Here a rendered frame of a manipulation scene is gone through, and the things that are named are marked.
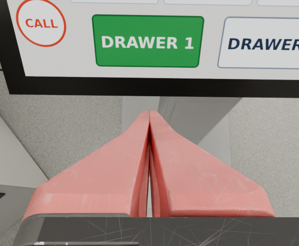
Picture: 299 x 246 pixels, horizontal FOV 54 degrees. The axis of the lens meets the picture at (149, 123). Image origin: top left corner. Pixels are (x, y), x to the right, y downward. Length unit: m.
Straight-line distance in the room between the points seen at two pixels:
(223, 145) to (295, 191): 0.35
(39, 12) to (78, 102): 1.07
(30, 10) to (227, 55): 0.17
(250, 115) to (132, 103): 0.52
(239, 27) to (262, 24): 0.02
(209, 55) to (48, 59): 0.14
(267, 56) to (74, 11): 0.17
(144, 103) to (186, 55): 1.00
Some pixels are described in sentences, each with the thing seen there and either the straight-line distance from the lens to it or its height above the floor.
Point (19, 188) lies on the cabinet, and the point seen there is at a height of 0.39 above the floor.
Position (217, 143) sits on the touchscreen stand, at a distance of 1.26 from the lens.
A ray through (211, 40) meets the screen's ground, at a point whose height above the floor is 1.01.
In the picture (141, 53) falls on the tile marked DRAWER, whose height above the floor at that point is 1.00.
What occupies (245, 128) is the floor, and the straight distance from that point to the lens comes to 1.34.
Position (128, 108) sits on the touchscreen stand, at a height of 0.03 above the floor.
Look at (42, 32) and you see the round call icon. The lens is 0.28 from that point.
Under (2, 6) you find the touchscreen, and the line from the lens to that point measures 0.28.
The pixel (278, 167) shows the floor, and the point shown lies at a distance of 1.36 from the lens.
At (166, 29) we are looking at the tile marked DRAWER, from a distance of 0.26.
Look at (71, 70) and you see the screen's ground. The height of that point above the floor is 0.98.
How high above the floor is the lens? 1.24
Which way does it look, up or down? 76 degrees down
